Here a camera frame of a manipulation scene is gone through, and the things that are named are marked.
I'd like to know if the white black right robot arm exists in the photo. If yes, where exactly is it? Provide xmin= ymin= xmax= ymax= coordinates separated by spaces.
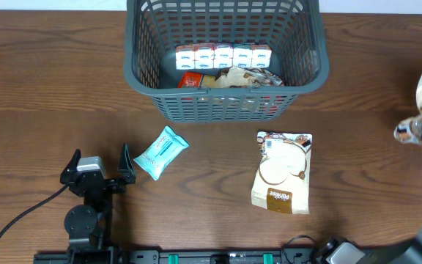
xmin=310 ymin=228 xmax=422 ymax=264

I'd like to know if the Kleenex tissue multipack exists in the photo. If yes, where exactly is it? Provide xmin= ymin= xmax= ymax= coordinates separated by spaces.
xmin=175 ymin=43 xmax=273 ymax=70

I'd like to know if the grey plastic basket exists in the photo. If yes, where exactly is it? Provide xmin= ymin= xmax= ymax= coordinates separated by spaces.
xmin=124 ymin=0 xmax=329 ymax=122

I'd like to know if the teal wet wipes pack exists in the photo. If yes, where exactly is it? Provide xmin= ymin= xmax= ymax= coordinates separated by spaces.
xmin=133 ymin=126 xmax=189 ymax=180

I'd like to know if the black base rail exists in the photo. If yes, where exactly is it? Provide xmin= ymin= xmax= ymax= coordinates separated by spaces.
xmin=33 ymin=246 xmax=327 ymax=264

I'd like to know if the orange spaghetti package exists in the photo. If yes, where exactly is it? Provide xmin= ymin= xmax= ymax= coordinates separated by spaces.
xmin=177 ymin=70 xmax=281 ymax=117

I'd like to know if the beige Panitee snack bag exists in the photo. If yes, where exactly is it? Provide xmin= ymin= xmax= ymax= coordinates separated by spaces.
xmin=251 ymin=131 xmax=313 ymax=214

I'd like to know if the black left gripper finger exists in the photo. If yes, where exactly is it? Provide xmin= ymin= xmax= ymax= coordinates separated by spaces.
xmin=118 ymin=143 xmax=136 ymax=179
xmin=61 ymin=149 xmax=81 ymax=177

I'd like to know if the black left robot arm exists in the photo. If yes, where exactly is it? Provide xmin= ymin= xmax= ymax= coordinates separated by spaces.
xmin=60 ymin=144 xmax=136 ymax=264

